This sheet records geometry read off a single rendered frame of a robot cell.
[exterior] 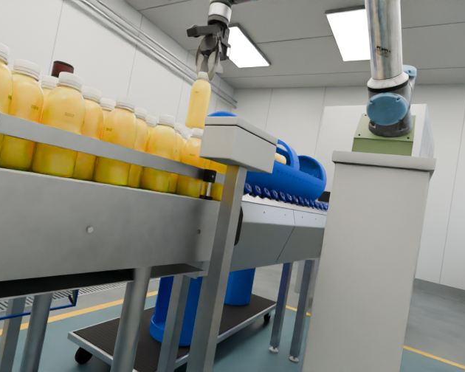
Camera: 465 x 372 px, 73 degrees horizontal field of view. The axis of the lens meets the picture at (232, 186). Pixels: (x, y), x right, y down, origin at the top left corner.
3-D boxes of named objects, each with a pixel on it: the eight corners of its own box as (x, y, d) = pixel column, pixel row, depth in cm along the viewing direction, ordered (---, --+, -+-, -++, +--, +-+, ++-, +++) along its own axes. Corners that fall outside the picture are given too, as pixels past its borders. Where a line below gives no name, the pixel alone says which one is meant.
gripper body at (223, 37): (229, 61, 109) (235, 27, 109) (214, 49, 102) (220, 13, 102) (212, 63, 113) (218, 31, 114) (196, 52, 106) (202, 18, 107)
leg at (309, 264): (300, 361, 193) (317, 260, 196) (296, 364, 189) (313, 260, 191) (291, 357, 197) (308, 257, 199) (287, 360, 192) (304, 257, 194)
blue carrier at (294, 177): (317, 210, 182) (333, 164, 180) (231, 194, 111) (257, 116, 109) (276, 195, 199) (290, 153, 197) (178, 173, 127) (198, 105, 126)
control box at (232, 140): (272, 173, 87) (278, 137, 87) (230, 159, 71) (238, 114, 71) (242, 170, 93) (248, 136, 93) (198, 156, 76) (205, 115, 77)
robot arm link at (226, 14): (222, 0, 102) (203, 6, 107) (220, 14, 102) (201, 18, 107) (235, 13, 108) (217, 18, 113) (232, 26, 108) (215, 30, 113)
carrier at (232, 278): (255, 307, 233) (241, 293, 260) (275, 190, 237) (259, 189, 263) (219, 305, 224) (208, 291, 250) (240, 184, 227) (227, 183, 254)
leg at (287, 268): (279, 351, 202) (295, 254, 204) (275, 354, 197) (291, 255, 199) (271, 348, 205) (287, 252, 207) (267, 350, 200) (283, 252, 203)
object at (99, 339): (276, 320, 255) (280, 302, 255) (139, 416, 124) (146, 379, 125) (222, 300, 280) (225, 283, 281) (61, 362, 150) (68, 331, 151)
